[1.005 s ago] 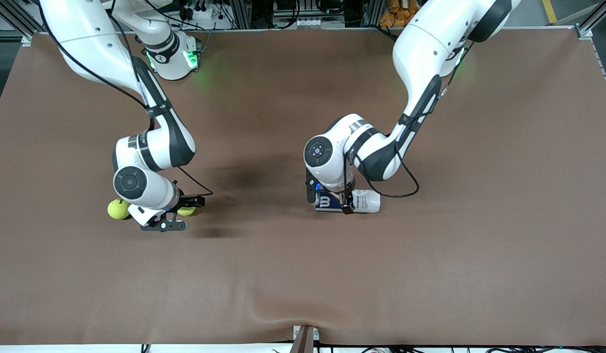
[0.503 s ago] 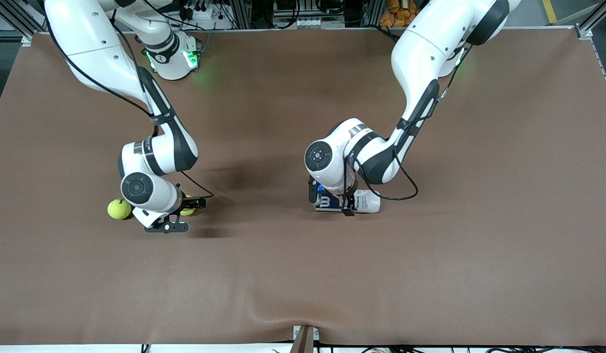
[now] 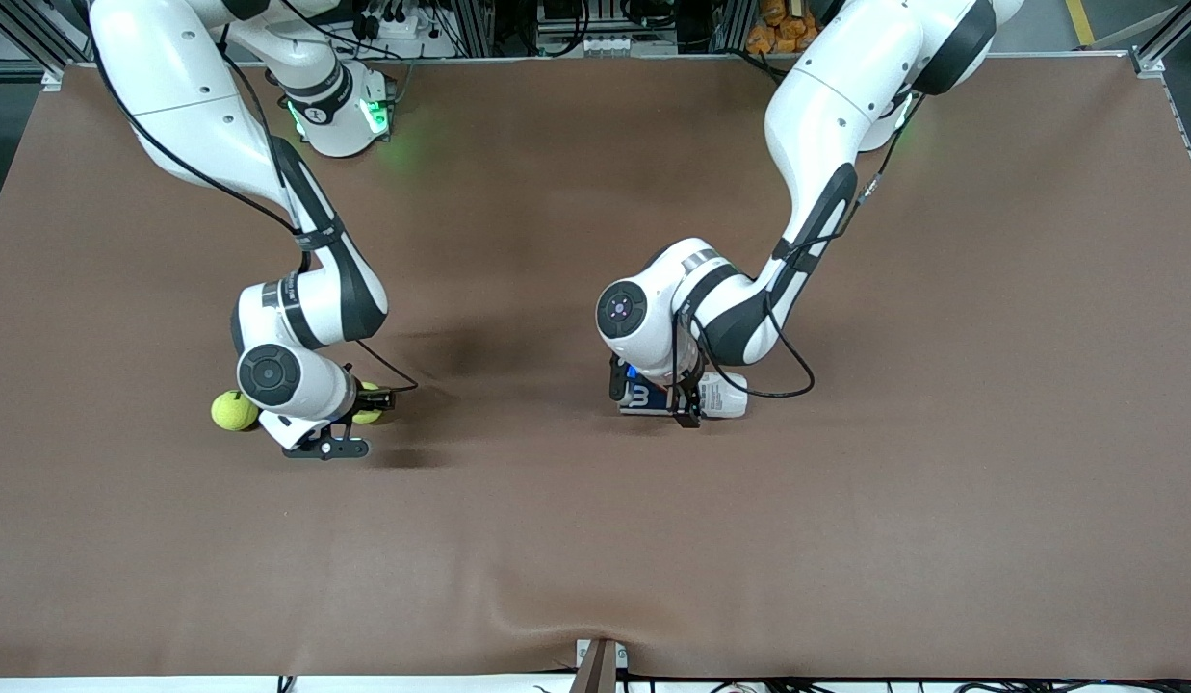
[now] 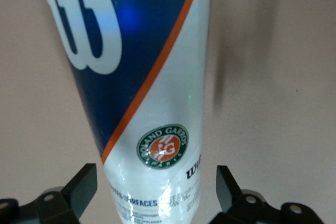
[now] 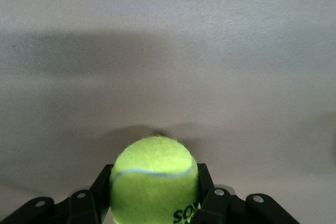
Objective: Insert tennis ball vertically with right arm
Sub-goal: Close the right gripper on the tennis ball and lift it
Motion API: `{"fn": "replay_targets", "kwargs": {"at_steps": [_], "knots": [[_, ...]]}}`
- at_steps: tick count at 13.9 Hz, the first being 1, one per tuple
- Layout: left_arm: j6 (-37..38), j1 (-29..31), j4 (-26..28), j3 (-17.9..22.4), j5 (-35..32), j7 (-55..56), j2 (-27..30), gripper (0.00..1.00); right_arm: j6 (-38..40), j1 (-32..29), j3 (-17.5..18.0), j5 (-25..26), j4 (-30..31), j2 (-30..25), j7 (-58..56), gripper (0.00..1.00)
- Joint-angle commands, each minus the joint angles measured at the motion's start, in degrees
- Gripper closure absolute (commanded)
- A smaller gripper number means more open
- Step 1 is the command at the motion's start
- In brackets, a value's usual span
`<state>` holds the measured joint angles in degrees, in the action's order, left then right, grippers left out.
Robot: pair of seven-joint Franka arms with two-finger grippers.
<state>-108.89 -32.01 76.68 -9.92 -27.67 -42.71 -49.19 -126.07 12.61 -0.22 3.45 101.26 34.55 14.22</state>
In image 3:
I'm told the blue white tennis ball can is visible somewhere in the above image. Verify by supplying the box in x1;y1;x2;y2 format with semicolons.
620;371;750;420

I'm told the brown table mat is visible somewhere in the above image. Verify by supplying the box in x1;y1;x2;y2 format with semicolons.
0;53;1191;680

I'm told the white connector block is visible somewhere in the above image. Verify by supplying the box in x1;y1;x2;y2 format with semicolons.
537;32;646;58

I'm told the orange bagged items pile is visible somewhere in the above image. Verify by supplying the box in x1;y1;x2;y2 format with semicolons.
746;0;819;56

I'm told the white power strip with plugs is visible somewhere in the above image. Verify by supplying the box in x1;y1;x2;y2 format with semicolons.
350;0;461;59

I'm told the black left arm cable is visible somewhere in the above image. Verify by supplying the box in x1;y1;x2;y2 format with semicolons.
668;91;928;400

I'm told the brown bar with white bracket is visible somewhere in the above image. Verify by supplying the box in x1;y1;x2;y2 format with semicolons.
570;637;631;693

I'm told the aluminium frame profile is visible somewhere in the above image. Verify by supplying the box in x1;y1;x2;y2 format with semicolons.
1129;0;1191;80
0;0;81;92

